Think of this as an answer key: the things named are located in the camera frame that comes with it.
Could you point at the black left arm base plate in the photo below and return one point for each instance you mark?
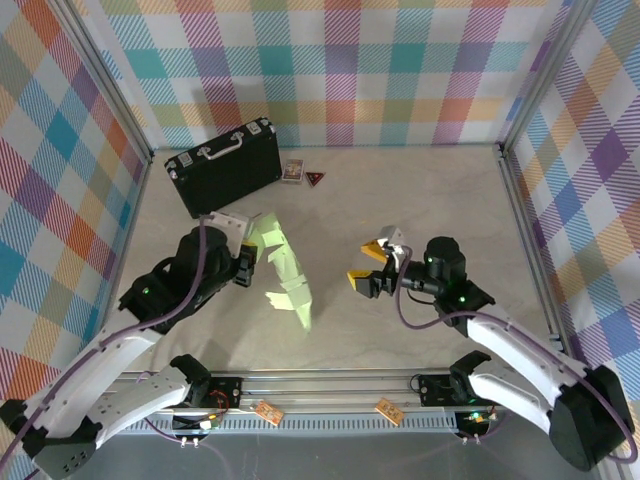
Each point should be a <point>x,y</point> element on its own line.
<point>230,395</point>

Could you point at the light green paper box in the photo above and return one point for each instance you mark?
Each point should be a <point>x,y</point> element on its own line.
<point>287,260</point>

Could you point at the black red triangular card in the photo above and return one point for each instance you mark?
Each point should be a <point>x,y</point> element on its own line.
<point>315,178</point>

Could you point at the orange printed tag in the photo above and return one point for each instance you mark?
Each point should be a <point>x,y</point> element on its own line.
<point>268,413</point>
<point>389,411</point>

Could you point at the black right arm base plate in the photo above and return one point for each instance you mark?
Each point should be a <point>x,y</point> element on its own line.
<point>430,390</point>

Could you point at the small playing card box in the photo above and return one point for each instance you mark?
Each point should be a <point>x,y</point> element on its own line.
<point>293,170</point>

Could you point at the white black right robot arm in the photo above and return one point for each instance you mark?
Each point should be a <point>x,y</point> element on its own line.
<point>510,345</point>

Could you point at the aluminium side frame rail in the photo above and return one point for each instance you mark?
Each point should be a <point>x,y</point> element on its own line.
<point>530,250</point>

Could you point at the aluminium base frame rail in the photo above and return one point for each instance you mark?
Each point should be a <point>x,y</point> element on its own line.
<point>325,390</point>

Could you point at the aluminium corner post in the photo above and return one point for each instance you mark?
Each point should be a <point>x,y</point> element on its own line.
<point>100,80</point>
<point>545,75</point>

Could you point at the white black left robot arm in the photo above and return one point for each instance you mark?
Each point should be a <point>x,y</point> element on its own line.
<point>150,395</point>

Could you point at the aluminium left corner post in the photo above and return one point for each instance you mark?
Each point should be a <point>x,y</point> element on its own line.
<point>100,80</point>

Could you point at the aluminium right corner post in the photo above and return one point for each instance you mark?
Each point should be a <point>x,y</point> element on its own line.
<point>545,75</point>

